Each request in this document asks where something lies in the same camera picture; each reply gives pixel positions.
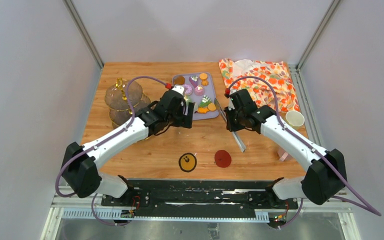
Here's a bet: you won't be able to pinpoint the orange fish-shaped cake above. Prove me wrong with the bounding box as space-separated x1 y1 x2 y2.
196 107 210 114

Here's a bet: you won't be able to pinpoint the lavender dessert tray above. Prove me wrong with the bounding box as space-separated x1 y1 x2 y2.
171 72 219 121

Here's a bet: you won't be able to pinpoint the orange round tart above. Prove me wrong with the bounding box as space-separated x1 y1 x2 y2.
199 72 208 81

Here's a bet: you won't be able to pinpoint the purple heart cake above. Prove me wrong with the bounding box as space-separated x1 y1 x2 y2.
189 75 199 88

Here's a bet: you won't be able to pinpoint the green sugared dome cake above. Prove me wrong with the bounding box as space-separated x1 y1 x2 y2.
184 96 191 103

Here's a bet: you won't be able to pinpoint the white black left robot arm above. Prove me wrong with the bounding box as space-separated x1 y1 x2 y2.
57 87 198 207

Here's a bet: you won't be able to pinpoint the three-tier glass cake stand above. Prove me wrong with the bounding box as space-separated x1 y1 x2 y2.
104 77 151 129

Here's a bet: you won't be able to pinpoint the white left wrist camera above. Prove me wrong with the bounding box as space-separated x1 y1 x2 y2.
172 85 185 96

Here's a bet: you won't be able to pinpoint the yellow chick coaster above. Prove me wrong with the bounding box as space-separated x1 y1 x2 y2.
178 152 197 173

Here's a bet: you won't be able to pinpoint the red round coaster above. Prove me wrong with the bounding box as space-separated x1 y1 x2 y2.
214 150 232 168

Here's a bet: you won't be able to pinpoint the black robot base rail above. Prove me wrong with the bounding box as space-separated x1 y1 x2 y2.
98 179 300 228

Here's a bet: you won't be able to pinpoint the small orange shell cookie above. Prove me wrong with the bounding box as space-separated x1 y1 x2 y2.
201 79 209 86

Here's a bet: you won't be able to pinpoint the light green mug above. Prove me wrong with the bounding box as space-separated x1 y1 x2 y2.
285 110 305 130

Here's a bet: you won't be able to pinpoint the round yellow biscuit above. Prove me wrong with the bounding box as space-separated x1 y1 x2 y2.
207 102 217 112

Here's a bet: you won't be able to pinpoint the brown cookie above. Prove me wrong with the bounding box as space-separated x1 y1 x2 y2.
173 75 186 85

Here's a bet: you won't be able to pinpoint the pink sugared dome cake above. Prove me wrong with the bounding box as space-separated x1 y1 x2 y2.
194 85 205 96

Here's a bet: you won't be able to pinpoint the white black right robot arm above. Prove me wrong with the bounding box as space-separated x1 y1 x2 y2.
224 89 347 209

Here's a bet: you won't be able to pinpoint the metal serving tongs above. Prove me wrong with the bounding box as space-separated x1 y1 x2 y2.
213 98 247 153

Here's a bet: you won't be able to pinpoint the green layered cake slice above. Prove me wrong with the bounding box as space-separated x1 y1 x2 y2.
198 95 213 108

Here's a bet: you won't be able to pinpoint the floral orange cloth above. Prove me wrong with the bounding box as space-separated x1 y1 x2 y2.
218 58 301 113

